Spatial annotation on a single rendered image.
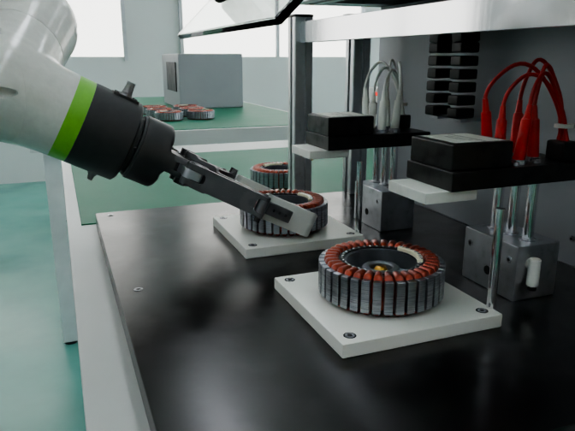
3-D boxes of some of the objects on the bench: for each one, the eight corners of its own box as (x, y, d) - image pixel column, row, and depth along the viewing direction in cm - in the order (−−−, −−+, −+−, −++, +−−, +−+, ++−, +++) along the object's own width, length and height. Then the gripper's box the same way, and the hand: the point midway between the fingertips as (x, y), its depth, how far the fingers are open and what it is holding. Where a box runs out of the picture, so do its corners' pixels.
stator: (256, 242, 68) (255, 211, 67) (229, 218, 78) (228, 191, 77) (342, 232, 72) (343, 203, 71) (306, 210, 82) (306, 185, 81)
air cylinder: (512, 302, 54) (518, 245, 53) (460, 275, 61) (465, 224, 59) (554, 294, 56) (560, 239, 54) (499, 268, 63) (504, 220, 61)
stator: (317, 187, 111) (317, 168, 110) (263, 192, 107) (263, 173, 106) (292, 177, 121) (292, 159, 120) (241, 181, 116) (241, 163, 115)
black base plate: (187, 574, 28) (185, 535, 28) (96, 227, 86) (95, 212, 85) (793, 383, 45) (800, 356, 44) (376, 200, 102) (376, 187, 102)
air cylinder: (379, 232, 76) (381, 191, 74) (352, 218, 83) (353, 180, 81) (412, 227, 78) (415, 187, 76) (383, 215, 84) (385, 177, 83)
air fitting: (530, 292, 53) (535, 261, 52) (521, 287, 54) (524, 257, 53) (540, 291, 53) (544, 260, 53) (530, 286, 54) (534, 256, 54)
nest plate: (246, 259, 66) (246, 249, 65) (212, 225, 79) (212, 215, 79) (363, 244, 71) (364, 234, 71) (313, 215, 84) (313, 206, 84)
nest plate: (342, 359, 44) (342, 344, 44) (274, 288, 57) (274, 276, 57) (501, 327, 49) (503, 313, 49) (405, 268, 63) (405, 257, 62)
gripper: (161, 124, 54) (347, 209, 64) (131, 105, 75) (274, 171, 85) (129, 196, 55) (318, 269, 64) (108, 157, 76) (252, 217, 86)
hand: (281, 209), depth 74 cm, fingers closed on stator, 11 cm apart
